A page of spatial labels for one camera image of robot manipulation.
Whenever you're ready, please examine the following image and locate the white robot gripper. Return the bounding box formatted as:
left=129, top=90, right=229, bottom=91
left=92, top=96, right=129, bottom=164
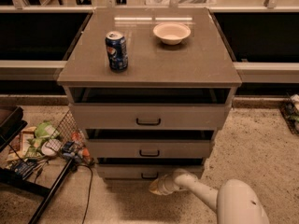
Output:
left=149, top=175, right=179, bottom=195

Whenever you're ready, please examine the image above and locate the grey drawer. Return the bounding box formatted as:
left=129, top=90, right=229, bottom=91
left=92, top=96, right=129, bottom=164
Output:
left=70, top=88, right=231, bottom=130
left=97, top=158, right=204, bottom=180
left=86, top=129, right=215, bottom=158

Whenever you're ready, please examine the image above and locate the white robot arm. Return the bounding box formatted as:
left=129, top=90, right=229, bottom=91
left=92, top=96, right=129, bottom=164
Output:
left=149, top=169, right=270, bottom=224

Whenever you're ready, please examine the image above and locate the grey drawer cabinet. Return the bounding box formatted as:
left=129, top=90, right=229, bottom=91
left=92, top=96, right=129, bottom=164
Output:
left=56, top=7, right=243, bottom=185

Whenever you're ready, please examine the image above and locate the green snack bag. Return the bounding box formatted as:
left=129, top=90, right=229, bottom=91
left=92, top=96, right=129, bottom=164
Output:
left=35, top=121, right=60, bottom=139

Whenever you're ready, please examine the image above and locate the blue snack packet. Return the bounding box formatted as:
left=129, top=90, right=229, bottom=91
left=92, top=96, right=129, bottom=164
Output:
left=11, top=161, right=37, bottom=180

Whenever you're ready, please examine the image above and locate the blue Pepsi can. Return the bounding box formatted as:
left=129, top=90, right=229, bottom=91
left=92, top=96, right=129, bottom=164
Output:
left=105, top=31, right=128, bottom=72

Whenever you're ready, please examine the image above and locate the white paper bowl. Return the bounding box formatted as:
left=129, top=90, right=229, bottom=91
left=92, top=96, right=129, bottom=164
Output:
left=153, top=22, right=191, bottom=45

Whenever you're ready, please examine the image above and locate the black power cable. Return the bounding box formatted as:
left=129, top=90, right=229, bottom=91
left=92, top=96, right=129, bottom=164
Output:
left=76, top=163, right=94, bottom=224

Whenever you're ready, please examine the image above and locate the black wire basket left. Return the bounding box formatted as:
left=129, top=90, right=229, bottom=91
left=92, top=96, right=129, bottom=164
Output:
left=45, top=111, right=94, bottom=166

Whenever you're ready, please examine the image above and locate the black wire basket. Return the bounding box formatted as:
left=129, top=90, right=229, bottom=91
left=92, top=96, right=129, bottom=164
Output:
left=279, top=94, right=299, bottom=135
left=45, top=111, right=94, bottom=166

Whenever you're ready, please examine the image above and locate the black wire basket right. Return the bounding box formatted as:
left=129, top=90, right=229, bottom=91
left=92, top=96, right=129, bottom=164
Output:
left=279, top=94, right=299, bottom=135

